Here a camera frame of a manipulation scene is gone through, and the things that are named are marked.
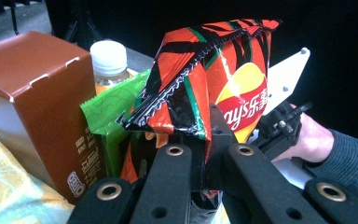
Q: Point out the black stand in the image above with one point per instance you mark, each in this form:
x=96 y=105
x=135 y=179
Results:
x=14 y=18

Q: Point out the green snack packet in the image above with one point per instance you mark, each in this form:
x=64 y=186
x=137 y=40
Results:
x=112 y=105

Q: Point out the white table board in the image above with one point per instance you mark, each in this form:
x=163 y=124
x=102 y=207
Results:
x=292 y=171

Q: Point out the white capped drink bottle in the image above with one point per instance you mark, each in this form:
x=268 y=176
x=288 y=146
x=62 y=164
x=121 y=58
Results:
x=108 y=59

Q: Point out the orange black chips bag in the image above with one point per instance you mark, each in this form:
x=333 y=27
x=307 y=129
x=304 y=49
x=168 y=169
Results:
x=180 y=62

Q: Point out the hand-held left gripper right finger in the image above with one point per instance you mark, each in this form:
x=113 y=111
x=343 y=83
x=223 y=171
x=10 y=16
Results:
x=254 y=193

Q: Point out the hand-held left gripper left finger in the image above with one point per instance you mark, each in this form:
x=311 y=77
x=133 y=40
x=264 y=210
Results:
x=167 y=186

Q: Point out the citrus print fabric bag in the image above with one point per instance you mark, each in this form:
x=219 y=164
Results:
x=12 y=186

